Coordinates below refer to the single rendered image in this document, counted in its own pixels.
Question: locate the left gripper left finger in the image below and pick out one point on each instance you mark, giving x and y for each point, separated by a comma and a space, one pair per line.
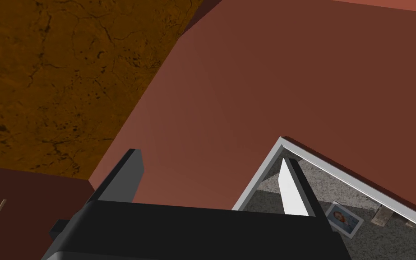
121, 180

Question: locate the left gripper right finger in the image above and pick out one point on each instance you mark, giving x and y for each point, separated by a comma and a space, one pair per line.
294, 195

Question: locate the framed portrait picture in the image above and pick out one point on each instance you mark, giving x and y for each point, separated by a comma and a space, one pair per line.
344, 220

